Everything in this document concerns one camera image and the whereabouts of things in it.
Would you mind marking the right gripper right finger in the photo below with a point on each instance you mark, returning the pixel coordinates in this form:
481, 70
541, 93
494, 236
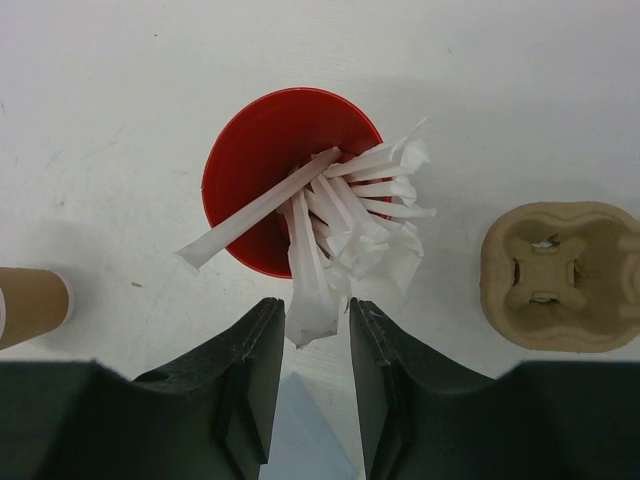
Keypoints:
424, 416

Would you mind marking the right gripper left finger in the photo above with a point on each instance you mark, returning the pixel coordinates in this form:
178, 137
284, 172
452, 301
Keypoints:
208, 414

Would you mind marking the white straw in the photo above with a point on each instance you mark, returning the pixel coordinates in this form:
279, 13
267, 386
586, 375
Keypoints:
316, 307

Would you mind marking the light blue paper bag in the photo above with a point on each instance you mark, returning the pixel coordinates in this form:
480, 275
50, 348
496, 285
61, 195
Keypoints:
315, 432

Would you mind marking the brown cardboard cup carrier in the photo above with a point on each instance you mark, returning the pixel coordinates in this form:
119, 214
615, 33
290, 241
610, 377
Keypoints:
562, 276

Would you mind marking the stacked brown paper cups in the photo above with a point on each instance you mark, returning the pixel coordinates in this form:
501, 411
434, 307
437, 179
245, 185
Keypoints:
34, 302

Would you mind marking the red ribbed cylinder holder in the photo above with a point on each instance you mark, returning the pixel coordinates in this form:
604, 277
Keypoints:
267, 151

